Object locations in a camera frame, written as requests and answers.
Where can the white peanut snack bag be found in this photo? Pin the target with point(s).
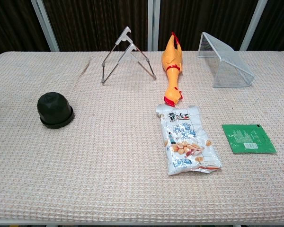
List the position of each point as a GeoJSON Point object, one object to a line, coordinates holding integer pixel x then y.
{"type": "Point", "coordinates": [187, 139]}

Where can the green flat sachet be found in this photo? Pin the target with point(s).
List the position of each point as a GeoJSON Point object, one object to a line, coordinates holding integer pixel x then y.
{"type": "Point", "coordinates": [247, 138]}

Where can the dark brown curtain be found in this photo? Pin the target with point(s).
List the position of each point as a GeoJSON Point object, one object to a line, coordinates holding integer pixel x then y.
{"type": "Point", "coordinates": [92, 21]}

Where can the white metal frame post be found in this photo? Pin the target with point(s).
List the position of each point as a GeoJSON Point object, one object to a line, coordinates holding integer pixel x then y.
{"type": "Point", "coordinates": [153, 23]}
{"type": "Point", "coordinates": [253, 26]}
{"type": "Point", "coordinates": [45, 26]}

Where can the black dice cup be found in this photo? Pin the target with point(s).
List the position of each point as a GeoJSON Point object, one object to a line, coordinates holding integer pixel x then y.
{"type": "Point", "coordinates": [53, 104]}

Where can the beige waffle tablecloth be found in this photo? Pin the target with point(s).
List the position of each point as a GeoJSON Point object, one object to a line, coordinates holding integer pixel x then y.
{"type": "Point", "coordinates": [109, 165]}

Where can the yellow rubber chicken toy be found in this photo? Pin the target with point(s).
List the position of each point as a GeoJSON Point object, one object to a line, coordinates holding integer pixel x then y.
{"type": "Point", "coordinates": [171, 59]}

